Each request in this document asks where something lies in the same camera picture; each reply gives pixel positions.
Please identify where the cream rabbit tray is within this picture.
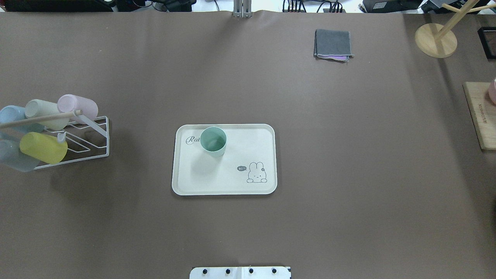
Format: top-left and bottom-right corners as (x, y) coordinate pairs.
(171, 124), (277, 196)

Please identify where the green cup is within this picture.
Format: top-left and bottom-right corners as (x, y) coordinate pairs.
(200, 127), (228, 157)

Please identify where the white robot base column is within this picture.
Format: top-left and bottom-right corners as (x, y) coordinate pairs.
(189, 266), (292, 279)

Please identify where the pink cup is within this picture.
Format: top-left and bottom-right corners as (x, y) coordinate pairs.
(57, 94), (98, 120)

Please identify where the yellow cup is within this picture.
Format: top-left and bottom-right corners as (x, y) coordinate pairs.
(19, 132), (69, 164)

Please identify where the cream cup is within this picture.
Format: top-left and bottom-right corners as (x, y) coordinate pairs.
(25, 99), (70, 131)

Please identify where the grey cup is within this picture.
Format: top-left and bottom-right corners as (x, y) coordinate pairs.
(0, 139), (40, 172)

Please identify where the blue cup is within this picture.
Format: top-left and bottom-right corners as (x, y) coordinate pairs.
(0, 105), (45, 134)

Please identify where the dark brown tray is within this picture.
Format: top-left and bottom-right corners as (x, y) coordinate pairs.
(478, 27), (496, 59)

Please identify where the grey folded cloth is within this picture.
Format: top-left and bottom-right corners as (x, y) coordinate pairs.
(313, 29), (354, 62)

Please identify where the wooden stand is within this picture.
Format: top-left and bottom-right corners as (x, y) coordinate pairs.
(414, 0), (496, 59)

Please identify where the wooden cutting board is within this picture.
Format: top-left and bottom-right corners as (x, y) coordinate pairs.
(463, 82), (496, 150)

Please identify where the pink bowl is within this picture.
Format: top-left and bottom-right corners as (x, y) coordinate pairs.
(488, 78), (496, 104)

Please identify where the aluminium frame post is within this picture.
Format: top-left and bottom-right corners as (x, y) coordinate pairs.
(232, 0), (253, 18)

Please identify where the white wire cup rack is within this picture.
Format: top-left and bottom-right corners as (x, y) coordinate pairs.
(1, 110), (110, 172)

